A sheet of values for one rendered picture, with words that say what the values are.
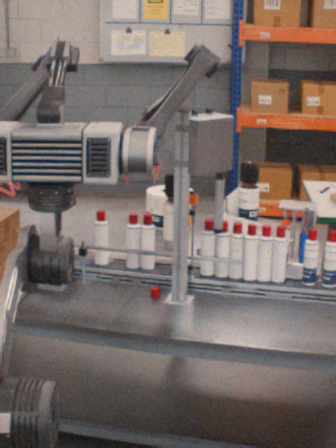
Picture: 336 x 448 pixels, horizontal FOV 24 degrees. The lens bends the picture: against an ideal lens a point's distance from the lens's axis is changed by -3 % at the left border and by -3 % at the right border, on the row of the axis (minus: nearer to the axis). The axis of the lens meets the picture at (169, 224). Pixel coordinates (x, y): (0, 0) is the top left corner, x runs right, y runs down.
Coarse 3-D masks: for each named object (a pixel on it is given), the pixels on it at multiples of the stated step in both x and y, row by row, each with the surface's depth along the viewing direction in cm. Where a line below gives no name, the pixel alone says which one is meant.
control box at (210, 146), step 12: (192, 120) 263; (204, 120) 263; (216, 120) 266; (228, 120) 270; (192, 132) 264; (204, 132) 264; (216, 132) 268; (228, 132) 271; (192, 144) 265; (204, 144) 265; (216, 144) 269; (228, 144) 273; (192, 156) 266; (204, 156) 266; (216, 156) 270; (228, 156) 274; (192, 168) 267; (204, 168) 268; (216, 168) 271; (228, 168) 275
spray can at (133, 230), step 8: (128, 216) 295; (136, 216) 294; (128, 224) 296; (136, 224) 295; (128, 232) 295; (136, 232) 295; (128, 240) 296; (136, 240) 295; (128, 248) 297; (136, 248) 296; (128, 256) 298; (136, 256) 297; (128, 264) 298; (136, 264) 298
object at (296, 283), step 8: (80, 264) 302; (88, 264) 303; (112, 264) 303; (120, 264) 304; (144, 272) 296; (152, 272) 296; (160, 272) 296; (168, 272) 297; (200, 272) 297; (224, 280) 290; (232, 280) 289; (240, 280) 290; (288, 280) 290; (296, 280) 290; (304, 288) 283; (312, 288) 283; (320, 288) 283
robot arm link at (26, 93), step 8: (40, 64) 252; (40, 72) 251; (48, 72) 252; (32, 80) 249; (40, 80) 250; (24, 88) 248; (32, 88) 249; (16, 96) 247; (24, 96) 248; (32, 96) 249; (8, 104) 246; (16, 104) 246; (24, 104) 248; (0, 112) 244; (8, 112) 245; (16, 112) 246; (0, 120) 244; (8, 120) 245
